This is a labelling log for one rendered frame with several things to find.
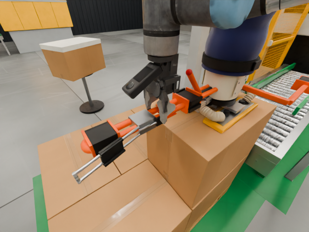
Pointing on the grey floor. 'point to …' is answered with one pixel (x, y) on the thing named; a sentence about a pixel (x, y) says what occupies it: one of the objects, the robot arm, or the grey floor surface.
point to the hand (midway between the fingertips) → (154, 115)
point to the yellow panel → (35, 22)
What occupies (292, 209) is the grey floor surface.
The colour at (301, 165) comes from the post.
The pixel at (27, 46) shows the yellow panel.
